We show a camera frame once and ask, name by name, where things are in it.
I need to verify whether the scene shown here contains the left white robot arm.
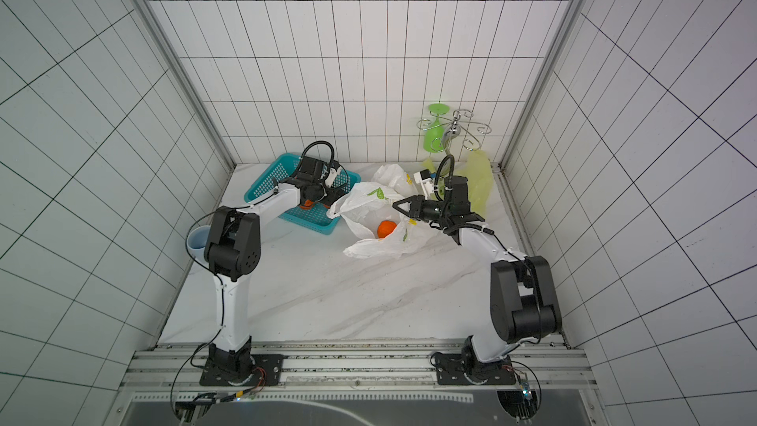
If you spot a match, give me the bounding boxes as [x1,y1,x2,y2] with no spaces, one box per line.
[204,155,349,386]

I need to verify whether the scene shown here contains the white printed plastic bag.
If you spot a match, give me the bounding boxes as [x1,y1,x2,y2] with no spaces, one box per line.
[326,164,437,260]

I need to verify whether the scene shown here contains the light blue cup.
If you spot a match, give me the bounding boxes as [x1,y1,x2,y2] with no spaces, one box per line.
[185,225,211,260]

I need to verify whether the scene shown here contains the orange four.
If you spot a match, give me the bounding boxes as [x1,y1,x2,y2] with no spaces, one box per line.
[377,220,397,239]

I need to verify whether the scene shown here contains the teal plastic basket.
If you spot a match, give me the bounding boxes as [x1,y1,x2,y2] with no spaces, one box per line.
[244,153,361,235]

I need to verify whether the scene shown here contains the green plastic bag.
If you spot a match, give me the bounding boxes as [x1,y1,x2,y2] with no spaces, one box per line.
[455,150,494,218]

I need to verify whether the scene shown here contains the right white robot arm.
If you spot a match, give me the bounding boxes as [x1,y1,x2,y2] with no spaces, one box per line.
[392,176,563,386]

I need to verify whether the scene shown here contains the aluminium mounting rail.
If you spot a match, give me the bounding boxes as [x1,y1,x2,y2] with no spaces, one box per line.
[120,340,599,402]

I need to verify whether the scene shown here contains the green plastic wine glass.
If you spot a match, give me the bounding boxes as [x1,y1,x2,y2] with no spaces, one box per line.
[423,103,449,153]

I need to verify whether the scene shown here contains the chrome glass holder stand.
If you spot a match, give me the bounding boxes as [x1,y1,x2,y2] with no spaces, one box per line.
[416,110,492,154]

